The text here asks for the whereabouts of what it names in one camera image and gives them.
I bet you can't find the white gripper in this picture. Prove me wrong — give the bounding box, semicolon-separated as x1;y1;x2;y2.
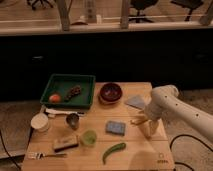
144;102;163;135

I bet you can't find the yellow banana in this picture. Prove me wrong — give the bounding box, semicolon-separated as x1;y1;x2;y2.
130;115;148;125

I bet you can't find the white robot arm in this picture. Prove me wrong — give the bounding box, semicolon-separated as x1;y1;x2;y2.
144;85;213;143

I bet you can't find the green plastic cup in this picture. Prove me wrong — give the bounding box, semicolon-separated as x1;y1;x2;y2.
81;130;97;147

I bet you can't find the small metal cup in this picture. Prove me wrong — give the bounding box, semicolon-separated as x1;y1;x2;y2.
66;113;79;130

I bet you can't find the white paper cup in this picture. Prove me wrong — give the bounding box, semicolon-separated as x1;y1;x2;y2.
31;113;49;132

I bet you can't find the grey triangular cloth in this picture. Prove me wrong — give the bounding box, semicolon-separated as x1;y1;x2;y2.
125;95;145;110

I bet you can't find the green cucumber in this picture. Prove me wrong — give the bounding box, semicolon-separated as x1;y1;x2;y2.
102;143;126;164

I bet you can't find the blue sponge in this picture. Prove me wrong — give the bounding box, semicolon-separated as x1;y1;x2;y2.
105;121;126;136

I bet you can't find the dark red bowl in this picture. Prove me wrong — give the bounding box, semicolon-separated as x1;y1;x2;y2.
99;82;123;104

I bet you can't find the brown grape bunch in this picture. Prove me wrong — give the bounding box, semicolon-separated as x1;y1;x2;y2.
65;85;81;101

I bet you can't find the green plastic tray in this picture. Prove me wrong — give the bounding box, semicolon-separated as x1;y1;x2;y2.
40;74;95;109

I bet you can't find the wooden block eraser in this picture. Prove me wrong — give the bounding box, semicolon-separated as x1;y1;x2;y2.
53;135;79;152

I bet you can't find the red peach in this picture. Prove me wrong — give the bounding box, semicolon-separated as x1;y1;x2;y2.
49;93;61;103

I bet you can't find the white knife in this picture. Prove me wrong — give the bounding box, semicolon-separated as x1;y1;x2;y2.
45;108;84;117

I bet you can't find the silver fork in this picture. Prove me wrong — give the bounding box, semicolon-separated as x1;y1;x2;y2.
27;152;67;159

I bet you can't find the black power cable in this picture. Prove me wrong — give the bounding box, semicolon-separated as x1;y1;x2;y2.
169;133;213;171

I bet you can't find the black left cable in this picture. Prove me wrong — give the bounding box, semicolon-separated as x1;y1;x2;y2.
0;129;22;171

